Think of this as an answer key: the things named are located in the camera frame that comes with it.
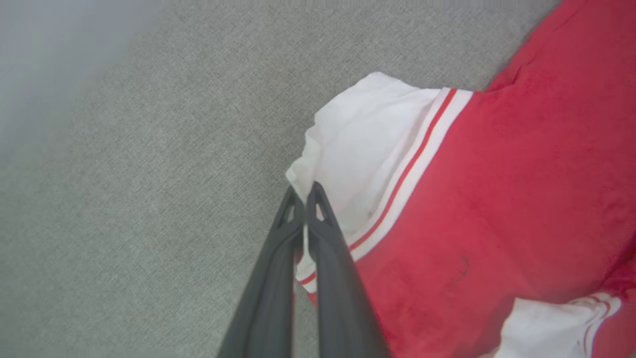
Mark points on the red jersey with white sleeves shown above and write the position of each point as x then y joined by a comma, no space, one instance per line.
497,199

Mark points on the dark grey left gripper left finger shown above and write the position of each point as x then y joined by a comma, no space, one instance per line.
268,298

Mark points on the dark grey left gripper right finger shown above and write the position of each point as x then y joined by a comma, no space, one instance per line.
343,308

